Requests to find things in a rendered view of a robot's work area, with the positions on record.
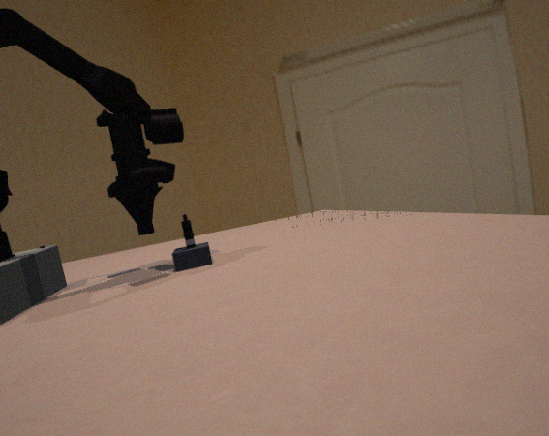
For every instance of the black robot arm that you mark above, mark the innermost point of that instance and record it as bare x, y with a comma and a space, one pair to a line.
111, 89

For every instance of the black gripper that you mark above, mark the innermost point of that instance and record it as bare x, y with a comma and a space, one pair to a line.
136, 185

